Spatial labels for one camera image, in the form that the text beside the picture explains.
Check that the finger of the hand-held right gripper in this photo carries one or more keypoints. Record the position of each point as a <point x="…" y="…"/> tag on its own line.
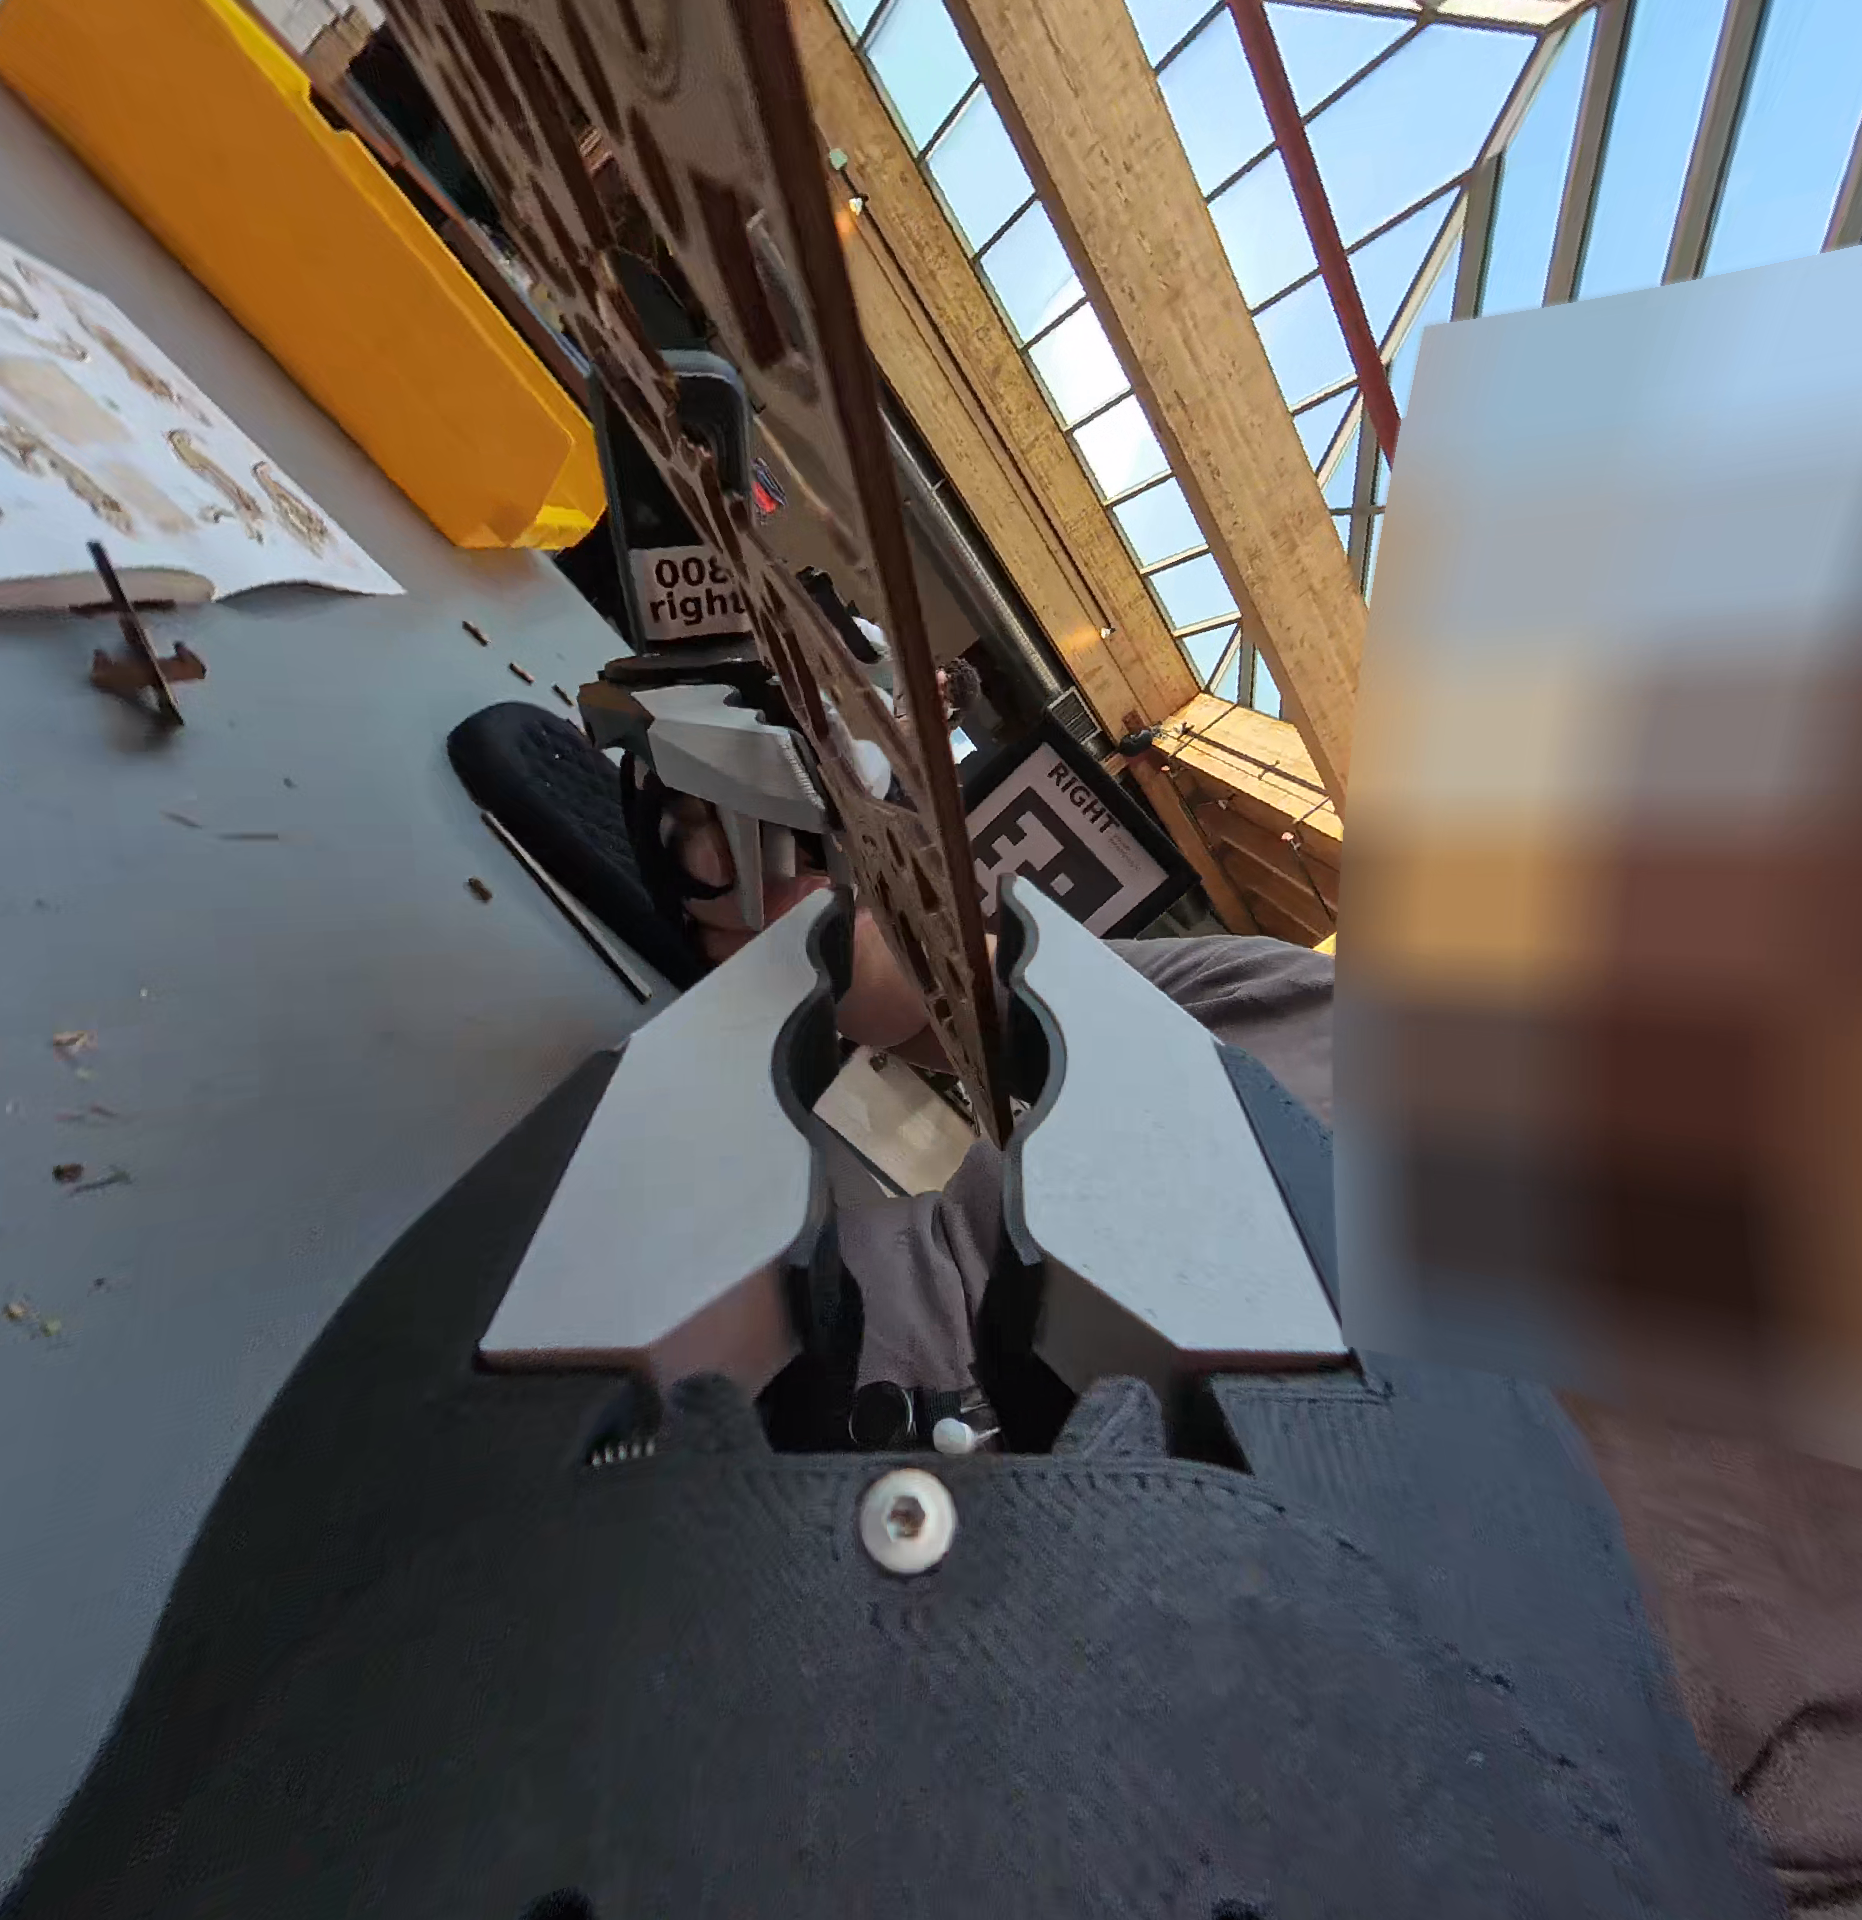
<point x="872" y="765"/>
<point x="722" y="750"/>

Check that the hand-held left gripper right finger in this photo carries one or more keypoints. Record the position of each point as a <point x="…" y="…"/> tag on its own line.
<point x="1171" y="1199"/>

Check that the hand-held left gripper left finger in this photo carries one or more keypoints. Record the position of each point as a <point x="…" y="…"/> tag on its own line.
<point x="662" y="1199"/>

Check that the large wooden cutout sheet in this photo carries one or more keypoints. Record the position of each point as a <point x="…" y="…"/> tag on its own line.
<point x="690" y="225"/>

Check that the small wooden model part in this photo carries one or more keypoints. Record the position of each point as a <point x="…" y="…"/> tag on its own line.
<point x="136" y="644"/>

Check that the person's right hand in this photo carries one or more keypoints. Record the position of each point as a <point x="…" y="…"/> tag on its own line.
<point x="878" y="989"/>

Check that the black mesh pad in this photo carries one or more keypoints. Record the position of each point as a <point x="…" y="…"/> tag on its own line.
<point x="548" y="795"/>

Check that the framed black white tag sign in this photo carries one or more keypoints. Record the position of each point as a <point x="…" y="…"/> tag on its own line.
<point x="1082" y="842"/>

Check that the pale card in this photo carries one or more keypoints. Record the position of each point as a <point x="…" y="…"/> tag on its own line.
<point x="894" y="1117"/>

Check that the person's grey shirt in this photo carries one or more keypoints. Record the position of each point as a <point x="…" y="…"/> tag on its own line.
<point x="915" y="1260"/>

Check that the yellow plastic bin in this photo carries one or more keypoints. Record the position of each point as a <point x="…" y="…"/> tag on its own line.
<point x="271" y="225"/>

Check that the white instruction booklet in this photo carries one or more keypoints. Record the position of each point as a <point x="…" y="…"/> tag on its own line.
<point x="121" y="421"/>

